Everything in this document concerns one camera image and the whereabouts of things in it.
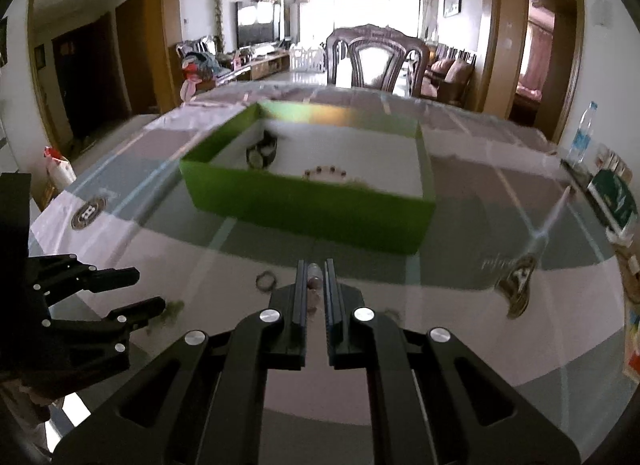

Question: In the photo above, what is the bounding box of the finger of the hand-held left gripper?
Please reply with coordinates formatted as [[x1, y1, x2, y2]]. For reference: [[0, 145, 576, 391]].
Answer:
[[50, 296, 167, 369], [30, 253, 141, 304]]

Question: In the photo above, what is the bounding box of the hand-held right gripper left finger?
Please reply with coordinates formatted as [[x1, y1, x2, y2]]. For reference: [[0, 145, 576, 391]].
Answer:
[[52, 259, 307, 465]]

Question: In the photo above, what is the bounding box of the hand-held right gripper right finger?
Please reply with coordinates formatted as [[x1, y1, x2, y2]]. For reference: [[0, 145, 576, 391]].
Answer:
[[324, 259, 581, 465]]

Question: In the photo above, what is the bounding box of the pink and red bead bracelet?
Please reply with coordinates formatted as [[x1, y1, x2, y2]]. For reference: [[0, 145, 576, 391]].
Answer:
[[306, 262, 327, 318]]

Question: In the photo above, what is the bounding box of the green brown bead bracelet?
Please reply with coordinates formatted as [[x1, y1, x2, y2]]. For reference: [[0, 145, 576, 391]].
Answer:
[[147, 299, 183, 333]]

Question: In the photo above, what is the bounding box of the green cardboard box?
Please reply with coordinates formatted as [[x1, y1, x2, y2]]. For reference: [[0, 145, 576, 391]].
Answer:
[[179, 101, 437, 255]]

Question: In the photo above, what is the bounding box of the red and white bag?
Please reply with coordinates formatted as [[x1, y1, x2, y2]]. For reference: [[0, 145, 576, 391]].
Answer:
[[42, 146, 77, 190]]

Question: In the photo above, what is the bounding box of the black wrist watch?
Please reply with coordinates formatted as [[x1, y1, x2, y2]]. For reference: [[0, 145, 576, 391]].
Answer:
[[246, 130, 279, 169]]

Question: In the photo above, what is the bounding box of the checked tablecloth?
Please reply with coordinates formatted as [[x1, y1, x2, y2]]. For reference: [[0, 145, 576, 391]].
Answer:
[[27, 85, 640, 446]]

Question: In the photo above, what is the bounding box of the dark wooden door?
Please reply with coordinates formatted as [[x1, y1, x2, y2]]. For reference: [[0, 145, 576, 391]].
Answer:
[[52, 15, 131, 140]]

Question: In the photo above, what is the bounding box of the pile of clothes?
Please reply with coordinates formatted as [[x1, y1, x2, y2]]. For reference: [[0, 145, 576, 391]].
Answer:
[[176, 37, 236, 100]]

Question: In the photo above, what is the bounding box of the wooden television cabinet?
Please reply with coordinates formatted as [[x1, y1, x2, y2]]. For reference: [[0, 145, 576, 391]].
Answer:
[[225, 52, 292, 80]]

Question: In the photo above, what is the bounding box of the dark carved wooden chair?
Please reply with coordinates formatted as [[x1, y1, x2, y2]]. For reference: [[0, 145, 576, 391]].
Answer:
[[325, 24, 431, 98]]

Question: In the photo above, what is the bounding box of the white play fence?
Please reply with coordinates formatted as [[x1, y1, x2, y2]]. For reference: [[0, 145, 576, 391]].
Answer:
[[290, 43, 327, 73]]

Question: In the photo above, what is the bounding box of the wooden sofa with cushions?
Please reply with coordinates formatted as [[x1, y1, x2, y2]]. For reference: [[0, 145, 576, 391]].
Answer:
[[420, 42, 476, 106]]

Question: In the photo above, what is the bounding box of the black television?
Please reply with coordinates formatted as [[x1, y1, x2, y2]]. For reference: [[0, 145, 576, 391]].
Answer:
[[236, 0, 280, 48]]

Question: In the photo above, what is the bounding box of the clear water bottle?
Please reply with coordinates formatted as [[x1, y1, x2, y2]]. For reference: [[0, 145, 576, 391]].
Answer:
[[567, 101, 599, 168]]

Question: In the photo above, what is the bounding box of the green and white carton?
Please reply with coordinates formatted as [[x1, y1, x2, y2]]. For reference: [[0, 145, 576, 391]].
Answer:
[[586, 145, 640, 241]]

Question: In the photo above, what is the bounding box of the colourful packet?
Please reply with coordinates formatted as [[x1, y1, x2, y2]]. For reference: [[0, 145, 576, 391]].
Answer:
[[622, 310, 640, 377]]

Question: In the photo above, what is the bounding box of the pink curtain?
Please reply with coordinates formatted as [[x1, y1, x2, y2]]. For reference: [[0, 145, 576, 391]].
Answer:
[[517, 20, 556, 96]]

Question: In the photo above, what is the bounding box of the dark bead bracelet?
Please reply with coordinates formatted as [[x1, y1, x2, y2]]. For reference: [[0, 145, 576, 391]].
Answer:
[[303, 165, 373, 190]]

